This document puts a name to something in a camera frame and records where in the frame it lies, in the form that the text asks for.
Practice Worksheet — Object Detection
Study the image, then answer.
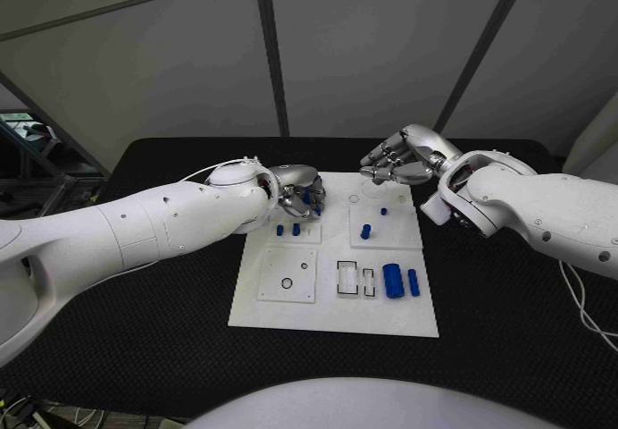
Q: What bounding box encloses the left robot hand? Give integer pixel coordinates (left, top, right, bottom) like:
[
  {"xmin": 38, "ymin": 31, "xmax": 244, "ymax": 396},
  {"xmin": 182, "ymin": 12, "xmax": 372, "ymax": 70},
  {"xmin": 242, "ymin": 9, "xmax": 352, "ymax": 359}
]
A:
[{"xmin": 268, "ymin": 164, "xmax": 327, "ymax": 220}]

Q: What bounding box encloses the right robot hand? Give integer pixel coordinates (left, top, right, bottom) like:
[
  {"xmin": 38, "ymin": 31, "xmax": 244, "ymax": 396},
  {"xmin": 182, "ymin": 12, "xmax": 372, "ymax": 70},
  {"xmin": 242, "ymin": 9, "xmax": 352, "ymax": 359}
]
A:
[{"xmin": 359, "ymin": 123, "xmax": 464, "ymax": 186}]

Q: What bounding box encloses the blue part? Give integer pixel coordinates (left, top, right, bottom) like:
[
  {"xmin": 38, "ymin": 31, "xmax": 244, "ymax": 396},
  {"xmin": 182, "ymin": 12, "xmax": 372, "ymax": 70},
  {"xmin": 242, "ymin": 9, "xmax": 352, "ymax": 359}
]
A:
[{"xmin": 301, "ymin": 187, "xmax": 322, "ymax": 216}]

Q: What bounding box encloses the white task board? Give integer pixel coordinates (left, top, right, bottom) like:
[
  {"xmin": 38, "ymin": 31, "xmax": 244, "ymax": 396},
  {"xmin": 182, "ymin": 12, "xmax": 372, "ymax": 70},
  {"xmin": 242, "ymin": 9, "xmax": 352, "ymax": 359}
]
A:
[{"xmin": 227, "ymin": 171, "xmax": 441, "ymax": 339}]

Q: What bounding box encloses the large blue cylinder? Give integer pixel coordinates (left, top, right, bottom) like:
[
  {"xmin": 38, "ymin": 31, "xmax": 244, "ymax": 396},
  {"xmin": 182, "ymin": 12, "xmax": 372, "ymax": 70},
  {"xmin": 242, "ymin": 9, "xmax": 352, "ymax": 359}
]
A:
[{"xmin": 382, "ymin": 263, "xmax": 407, "ymax": 299}]

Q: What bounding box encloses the cluttered workshop desk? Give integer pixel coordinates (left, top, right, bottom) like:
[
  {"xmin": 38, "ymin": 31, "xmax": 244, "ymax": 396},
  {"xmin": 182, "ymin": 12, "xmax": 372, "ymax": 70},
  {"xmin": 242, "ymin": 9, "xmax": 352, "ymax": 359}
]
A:
[{"xmin": 0, "ymin": 108, "xmax": 108, "ymax": 221}]

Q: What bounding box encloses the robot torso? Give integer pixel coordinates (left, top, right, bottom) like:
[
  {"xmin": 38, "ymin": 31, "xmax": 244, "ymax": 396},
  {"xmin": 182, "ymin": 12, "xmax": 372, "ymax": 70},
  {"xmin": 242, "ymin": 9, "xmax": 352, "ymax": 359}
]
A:
[{"xmin": 183, "ymin": 376, "xmax": 567, "ymax": 429}]

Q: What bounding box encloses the white cable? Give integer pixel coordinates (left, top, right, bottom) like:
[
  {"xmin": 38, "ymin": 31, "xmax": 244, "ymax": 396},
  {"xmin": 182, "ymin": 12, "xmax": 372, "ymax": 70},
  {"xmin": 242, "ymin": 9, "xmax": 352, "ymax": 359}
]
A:
[
  {"xmin": 558, "ymin": 259, "xmax": 618, "ymax": 353},
  {"xmin": 179, "ymin": 156, "xmax": 264, "ymax": 184}
]

